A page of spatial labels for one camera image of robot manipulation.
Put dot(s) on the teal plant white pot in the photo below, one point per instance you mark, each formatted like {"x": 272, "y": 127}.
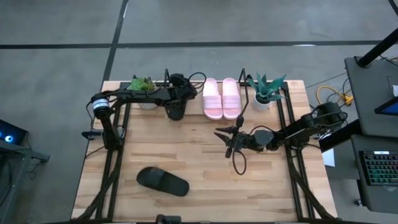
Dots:
{"x": 264, "y": 90}

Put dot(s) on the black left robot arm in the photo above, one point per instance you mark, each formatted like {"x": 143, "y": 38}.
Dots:
{"x": 136, "y": 97}

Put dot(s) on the grey equipment stand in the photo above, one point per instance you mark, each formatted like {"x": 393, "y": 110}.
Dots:
{"x": 15, "y": 161}

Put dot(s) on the wooden shelf black metal frame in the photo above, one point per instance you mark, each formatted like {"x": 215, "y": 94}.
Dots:
{"x": 194, "y": 107}

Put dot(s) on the green succulent patterned pot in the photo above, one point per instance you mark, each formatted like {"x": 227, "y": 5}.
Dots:
{"x": 141, "y": 84}

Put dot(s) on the backlit computer keyboard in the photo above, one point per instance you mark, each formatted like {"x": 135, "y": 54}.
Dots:
{"x": 379, "y": 168}

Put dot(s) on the laptop with blue screen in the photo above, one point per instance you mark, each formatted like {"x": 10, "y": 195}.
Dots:
{"x": 390, "y": 107}

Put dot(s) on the black frame bracket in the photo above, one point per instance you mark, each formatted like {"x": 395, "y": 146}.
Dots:
{"x": 91, "y": 134}

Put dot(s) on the black slide sandal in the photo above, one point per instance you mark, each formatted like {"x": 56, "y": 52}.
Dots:
{"x": 177, "y": 113}
{"x": 161, "y": 181}

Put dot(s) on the dark grey keyboard desk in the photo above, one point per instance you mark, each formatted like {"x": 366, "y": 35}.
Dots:
{"x": 363, "y": 193}

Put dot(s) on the computer with blue light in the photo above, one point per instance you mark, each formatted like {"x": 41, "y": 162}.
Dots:
{"x": 11, "y": 132}

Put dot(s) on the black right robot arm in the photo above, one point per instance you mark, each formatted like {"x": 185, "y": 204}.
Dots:
{"x": 298, "y": 127}

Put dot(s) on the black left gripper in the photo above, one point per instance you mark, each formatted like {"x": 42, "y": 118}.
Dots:
{"x": 182, "y": 93}

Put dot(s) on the black diagonal pole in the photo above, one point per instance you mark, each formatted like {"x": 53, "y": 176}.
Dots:
{"x": 377, "y": 49}

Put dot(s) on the black support beam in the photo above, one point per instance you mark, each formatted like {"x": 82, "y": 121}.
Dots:
{"x": 340, "y": 135}

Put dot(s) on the white paper sheet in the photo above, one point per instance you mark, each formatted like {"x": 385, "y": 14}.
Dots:
{"x": 329, "y": 158}

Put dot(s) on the black table-level camera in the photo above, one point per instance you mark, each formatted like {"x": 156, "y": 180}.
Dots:
{"x": 168, "y": 219}

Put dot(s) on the pink slide sandal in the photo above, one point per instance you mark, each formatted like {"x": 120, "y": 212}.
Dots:
{"x": 212, "y": 99}
{"x": 231, "y": 99}

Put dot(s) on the black aluminium rig frame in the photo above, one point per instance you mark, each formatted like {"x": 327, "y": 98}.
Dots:
{"x": 295, "y": 180}
{"x": 110, "y": 180}

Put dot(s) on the dark grey laptop desk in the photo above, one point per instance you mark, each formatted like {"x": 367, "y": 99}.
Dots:
{"x": 370, "y": 93}

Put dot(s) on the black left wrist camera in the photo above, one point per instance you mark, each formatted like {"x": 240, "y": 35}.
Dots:
{"x": 178, "y": 80}

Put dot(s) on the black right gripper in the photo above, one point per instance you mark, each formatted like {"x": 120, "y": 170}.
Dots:
{"x": 252, "y": 140}

